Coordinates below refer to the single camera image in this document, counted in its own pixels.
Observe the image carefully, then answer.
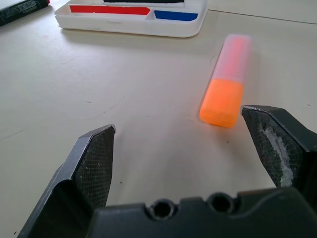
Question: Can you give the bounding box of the orange highlighter pen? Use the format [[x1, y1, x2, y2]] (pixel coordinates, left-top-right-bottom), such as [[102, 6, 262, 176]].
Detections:
[[199, 34, 253, 128]]

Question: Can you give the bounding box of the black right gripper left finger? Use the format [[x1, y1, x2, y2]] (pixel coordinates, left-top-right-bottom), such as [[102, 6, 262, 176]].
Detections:
[[16, 123, 116, 238]]

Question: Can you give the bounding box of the black whiteboard marker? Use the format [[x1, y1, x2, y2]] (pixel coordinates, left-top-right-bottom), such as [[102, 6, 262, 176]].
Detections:
[[0, 0, 51, 27]]

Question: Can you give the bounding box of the white compartment tray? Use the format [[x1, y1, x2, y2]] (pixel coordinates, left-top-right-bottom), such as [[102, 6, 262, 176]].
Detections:
[[54, 0, 209, 38]]

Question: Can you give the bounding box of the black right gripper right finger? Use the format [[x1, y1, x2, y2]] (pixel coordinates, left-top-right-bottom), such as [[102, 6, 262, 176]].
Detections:
[[241, 105, 317, 196]]

